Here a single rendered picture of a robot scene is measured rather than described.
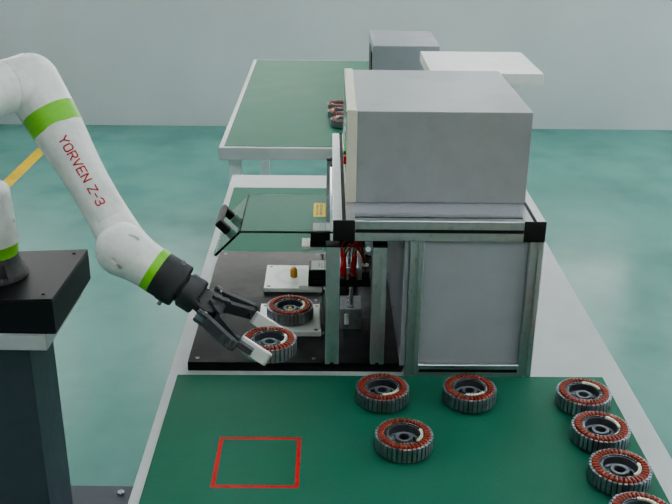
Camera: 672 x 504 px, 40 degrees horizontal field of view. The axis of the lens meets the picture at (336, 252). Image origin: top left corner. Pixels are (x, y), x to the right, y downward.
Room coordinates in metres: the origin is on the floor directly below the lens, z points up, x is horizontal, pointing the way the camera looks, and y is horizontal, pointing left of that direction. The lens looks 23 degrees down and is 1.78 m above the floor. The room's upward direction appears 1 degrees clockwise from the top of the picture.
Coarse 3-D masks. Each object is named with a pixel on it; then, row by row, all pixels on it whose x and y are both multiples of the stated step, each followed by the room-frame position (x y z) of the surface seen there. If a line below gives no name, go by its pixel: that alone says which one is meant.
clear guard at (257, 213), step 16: (240, 208) 2.00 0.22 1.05; (256, 208) 1.97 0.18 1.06; (272, 208) 1.97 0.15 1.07; (288, 208) 1.97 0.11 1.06; (304, 208) 1.97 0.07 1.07; (240, 224) 1.87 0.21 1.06; (256, 224) 1.86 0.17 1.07; (272, 224) 1.86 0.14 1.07; (288, 224) 1.87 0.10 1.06; (304, 224) 1.87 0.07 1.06; (320, 224) 1.87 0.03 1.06; (224, 240) 1.86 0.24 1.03
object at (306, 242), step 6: (312, 234) 2.19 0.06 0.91; (318, 234) 2.19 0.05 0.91; (324, 234) 2.19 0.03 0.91; (306, 240) 2.23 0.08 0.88; (312, 240) 2.19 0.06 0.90; (318, 240) 2.19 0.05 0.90; (324, 240) 2.19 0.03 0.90; (306, 246) 2.19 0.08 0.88; (312, 246) 2.19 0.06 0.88; (318, 246) 2.19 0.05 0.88; (324, 246) 2.19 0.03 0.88; (348, 246) 2.19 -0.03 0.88; (348, 252) 2.20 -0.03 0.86; (348, 258) 2.20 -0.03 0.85; (348, 264) 2.20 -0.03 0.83
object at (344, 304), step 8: (344, 296) 2.01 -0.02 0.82; (360, 296) 2.02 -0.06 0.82; (344, 304) 1.97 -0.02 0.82; (360, 304) 1.97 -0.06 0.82; (344, 312) 1.94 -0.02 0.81; (352, 312) 1.94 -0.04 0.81; (360, 312) 1.94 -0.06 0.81; (352, 320) 1.94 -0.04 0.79; (360, 320) 1.94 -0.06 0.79; (344, 328) 1.94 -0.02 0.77; (352, 328) 1.94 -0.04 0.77; (360, 328) 1.94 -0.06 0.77
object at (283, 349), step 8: (256, 328) 1.69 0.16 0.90; (264, 328) 1.69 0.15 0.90; (272, 328) 1.69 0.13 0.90; (280, 328) 1.69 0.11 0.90; (248, 336) 1.65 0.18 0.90; (256, 336) 1.67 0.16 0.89; (264, 336) 1.68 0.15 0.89; (272, 336) 1.68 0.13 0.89; (280, 336) 1.68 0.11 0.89; (288, 336) 1.66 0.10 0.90; (264, 344) 1.64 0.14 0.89; (272, 344) 1.64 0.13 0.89; (280, 344) 1.62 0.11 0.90; (288, 344) 1.62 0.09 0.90; (296, 344) 1.65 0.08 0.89; (272, 352) 1.60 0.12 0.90; (280, 352) 1.60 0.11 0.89; (288, 352) 1.62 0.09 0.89; (272, 360) 1.60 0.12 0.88; (280, 360) 1.60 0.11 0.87
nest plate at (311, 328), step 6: (264, 306) 2.04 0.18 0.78; (318, 306) 2.04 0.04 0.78; (264, 312) 2.00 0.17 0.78; (318, 312) 2.01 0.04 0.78; (312, 318) 1.97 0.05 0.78; (318, 318) 1.97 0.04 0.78; (306, 324) 1.94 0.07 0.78; (312, 324) 1.94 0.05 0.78; (318, 324) 1.94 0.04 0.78; (294, 330) 1.91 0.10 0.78; (300, 330) 1.91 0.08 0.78; (306, 330) 1.91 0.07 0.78; (312, 330) 1.91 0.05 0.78; (318, 330) 1.91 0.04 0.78
